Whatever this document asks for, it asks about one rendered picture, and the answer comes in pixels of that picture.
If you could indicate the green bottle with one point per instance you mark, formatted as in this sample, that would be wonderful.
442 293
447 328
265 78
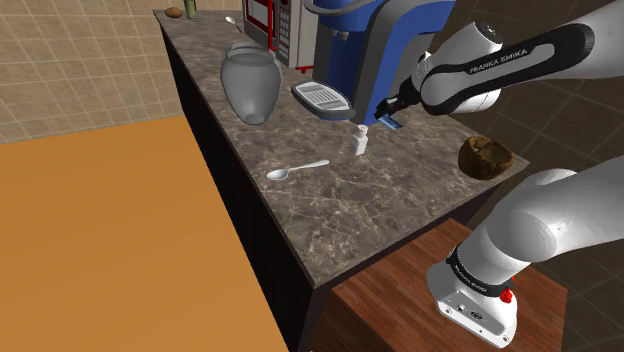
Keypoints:
190 8

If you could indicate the blue and grey coffee machine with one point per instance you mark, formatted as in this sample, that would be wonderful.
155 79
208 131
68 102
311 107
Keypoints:
351 53

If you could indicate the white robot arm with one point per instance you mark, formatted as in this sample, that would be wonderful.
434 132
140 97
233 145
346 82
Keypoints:
526 229

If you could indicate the small white shaker bottle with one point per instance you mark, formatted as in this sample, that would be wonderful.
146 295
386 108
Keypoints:
358 144

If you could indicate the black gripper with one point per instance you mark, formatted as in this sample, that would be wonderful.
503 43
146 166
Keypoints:
405 95

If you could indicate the brown potato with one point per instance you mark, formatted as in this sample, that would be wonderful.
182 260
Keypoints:
173 12

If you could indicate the small silver spoon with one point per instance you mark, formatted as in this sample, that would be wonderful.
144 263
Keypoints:
230 20

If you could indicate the red and white microwave oven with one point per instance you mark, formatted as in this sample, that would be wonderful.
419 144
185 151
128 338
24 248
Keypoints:
292 34

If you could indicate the grey ceramic vase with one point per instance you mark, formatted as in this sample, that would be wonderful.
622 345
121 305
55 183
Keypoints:
249 80

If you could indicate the large silver spoon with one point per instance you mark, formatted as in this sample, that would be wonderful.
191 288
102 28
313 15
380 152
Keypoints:
279 173

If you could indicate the brown wooden bowl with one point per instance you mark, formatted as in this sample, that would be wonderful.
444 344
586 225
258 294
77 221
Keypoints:
480 163

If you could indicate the red-brown wooden robot stand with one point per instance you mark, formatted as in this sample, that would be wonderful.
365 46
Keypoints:
390 292

